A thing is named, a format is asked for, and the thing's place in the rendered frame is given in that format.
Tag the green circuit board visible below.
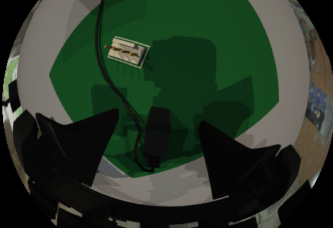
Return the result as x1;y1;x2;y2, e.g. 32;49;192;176
49;0;280;178

